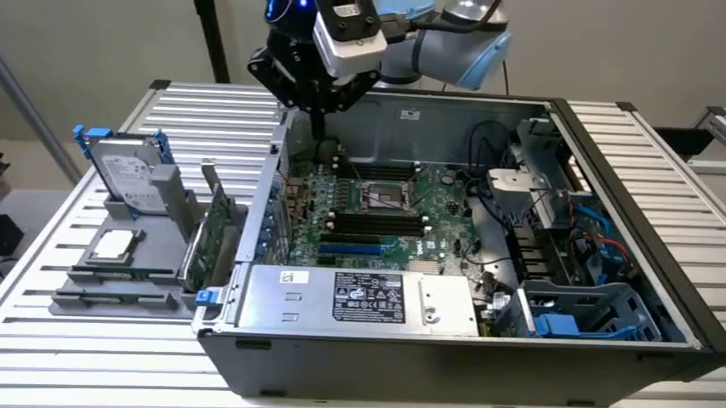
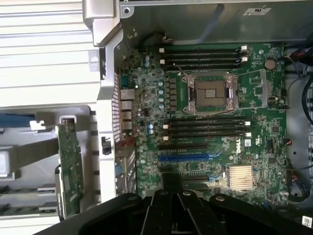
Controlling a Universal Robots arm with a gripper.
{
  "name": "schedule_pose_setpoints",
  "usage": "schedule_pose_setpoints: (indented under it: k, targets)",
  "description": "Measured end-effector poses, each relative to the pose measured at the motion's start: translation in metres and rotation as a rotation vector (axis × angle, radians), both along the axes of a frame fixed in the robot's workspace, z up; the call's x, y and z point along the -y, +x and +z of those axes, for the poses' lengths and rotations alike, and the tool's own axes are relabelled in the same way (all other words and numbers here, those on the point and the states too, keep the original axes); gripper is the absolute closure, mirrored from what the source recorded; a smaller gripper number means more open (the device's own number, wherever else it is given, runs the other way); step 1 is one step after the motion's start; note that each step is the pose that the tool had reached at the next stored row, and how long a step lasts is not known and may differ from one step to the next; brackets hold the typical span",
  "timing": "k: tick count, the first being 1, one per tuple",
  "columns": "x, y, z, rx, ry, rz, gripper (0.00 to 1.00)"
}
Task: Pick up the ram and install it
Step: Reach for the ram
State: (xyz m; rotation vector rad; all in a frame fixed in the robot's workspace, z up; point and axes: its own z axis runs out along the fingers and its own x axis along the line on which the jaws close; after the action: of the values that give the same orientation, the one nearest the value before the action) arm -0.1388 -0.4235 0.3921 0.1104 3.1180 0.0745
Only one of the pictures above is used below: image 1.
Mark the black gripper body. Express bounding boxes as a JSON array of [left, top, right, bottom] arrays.
[[264, 0, 330, 94]]

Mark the green RAM stick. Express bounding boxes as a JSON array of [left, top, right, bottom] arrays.
[[54, 289, 164, 299], [69, 264, 174, 275]]

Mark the black stand pole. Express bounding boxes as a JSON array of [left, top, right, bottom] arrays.
[[192, 0, 230, 84]]

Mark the CPU socket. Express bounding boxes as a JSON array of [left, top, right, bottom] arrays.
[[352, 179, 416, 213]]

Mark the copper heat sink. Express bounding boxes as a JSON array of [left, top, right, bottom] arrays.
[[281, 177, 312, 224]]

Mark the green motherboard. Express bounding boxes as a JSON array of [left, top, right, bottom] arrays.
[[281, 159, 484, 274]]

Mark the silver hard disk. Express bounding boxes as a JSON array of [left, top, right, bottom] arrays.
[[89, 134, 166, 214]]

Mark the grey parts rack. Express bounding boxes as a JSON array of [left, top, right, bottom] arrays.
[[47, 164, 250, 316]]

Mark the black expansion slot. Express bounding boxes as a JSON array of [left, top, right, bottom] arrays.
[[318, 233, 381, 247]]

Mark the silver metal disk bay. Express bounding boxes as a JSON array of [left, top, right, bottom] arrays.
[[485, 117, 597, 229]]

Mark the blue expansion slot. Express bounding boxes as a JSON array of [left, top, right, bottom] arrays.
[[316, 242, 382, 256]]

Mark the green graphics card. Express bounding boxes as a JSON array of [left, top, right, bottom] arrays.
[[178, 157, 240, 295]]

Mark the grey metal pole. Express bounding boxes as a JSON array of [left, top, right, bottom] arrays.
[[0, 54, 82, 184]]

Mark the silver CPU chip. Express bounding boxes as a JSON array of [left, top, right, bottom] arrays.
[[92, 230, 138, 259]]

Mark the silver power supply unit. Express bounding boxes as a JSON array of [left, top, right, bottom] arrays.
[[233, 264, 481, 339]]

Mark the black box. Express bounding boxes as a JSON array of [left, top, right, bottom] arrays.
[[649, 126, 713, 162]]

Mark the black device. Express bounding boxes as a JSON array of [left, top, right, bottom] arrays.
[[0, 213, 25, 258]]

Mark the grey blue disk bay cage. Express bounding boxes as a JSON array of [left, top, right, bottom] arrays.
[[511, 279, 663, 342]]

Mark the black open PC case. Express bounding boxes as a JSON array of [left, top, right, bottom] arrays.
[[190, 87, 726, 404]]

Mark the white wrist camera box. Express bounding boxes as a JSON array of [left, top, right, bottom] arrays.
[[310, 0, 389, 80]]

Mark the black looped wire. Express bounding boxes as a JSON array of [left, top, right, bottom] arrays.
[[467, 120, 515, 173]]

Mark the blue disk carrier frame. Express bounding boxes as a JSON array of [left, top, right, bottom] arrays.
[[72, 123, 174, 172]]

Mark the thin black wire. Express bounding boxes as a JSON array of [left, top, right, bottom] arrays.
[[460, 239, 489, 267]]

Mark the blue wire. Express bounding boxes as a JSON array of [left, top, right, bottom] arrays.
[[571, 202, 616, 258]]

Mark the red wire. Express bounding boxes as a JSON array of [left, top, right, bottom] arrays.
[[597, 236, 631, 275]]

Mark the aluminium profile frame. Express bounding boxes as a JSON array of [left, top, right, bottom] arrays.
[[684, 105, 726, 173]]

